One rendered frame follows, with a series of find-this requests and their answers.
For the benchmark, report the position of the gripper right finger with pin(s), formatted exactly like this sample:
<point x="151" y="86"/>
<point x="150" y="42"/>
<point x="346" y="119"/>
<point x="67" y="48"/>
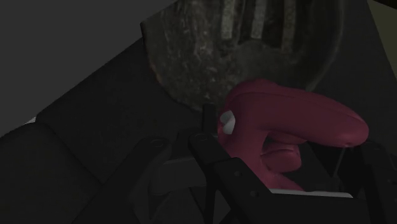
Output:
<point x="380" y="180"/>

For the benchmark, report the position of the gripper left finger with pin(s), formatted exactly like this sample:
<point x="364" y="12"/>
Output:
<point x="235" y="183"/>

